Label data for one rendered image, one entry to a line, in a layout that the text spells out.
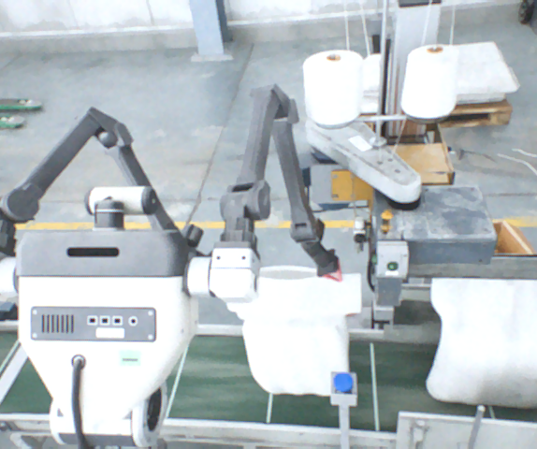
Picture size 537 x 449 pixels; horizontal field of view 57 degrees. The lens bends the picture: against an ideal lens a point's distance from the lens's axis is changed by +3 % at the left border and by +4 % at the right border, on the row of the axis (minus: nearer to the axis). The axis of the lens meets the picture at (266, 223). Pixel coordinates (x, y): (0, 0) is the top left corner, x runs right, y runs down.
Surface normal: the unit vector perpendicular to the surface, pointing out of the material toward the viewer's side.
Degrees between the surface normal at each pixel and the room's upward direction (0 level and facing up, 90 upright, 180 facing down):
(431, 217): 0
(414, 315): 90
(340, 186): 90
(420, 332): 90
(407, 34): 90
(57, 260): 50
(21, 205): 63
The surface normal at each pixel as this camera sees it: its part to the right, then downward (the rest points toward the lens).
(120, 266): -0.16, 0.01
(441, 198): -0.11, -0.76
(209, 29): -0.14, 0.62
